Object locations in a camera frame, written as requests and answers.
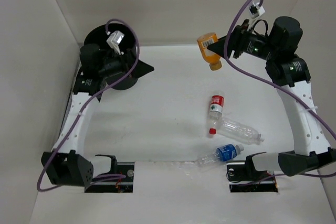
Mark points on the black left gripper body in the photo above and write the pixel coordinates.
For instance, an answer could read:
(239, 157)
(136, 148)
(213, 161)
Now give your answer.
(130, 64)

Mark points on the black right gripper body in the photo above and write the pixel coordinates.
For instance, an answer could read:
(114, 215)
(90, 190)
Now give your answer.
(245, 41)

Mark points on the orange juice bottle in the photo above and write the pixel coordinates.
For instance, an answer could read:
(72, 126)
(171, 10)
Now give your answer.
(213, 59)

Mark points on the red label clear bottle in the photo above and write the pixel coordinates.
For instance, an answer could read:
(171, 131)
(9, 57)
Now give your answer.
(215, 112)

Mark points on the clear unlabelled plastic bottle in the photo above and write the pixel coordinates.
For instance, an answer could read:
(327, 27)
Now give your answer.
(239, 132)

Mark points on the blue label clear bottle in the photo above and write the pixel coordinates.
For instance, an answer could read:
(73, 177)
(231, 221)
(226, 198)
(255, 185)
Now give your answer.
(220, 156)

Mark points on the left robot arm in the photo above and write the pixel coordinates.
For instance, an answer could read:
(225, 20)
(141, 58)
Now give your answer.
(65, 165)

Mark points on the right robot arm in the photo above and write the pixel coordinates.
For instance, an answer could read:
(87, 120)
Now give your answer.
(290, 75)

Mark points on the black plastic bin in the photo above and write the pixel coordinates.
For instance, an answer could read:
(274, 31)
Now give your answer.
(98, 36)

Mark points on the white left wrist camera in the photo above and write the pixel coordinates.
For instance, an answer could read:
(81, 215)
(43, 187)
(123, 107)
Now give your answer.
(114, 40)

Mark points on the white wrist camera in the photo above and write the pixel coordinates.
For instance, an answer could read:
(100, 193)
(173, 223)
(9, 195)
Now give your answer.
(255, 10)
(114, 40)

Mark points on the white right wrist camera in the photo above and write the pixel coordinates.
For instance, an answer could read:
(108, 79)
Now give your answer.
(255, 10)

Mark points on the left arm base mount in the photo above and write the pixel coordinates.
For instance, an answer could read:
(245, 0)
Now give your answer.
(119, 180)

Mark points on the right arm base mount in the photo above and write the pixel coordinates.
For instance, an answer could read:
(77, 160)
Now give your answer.
(243, 180)

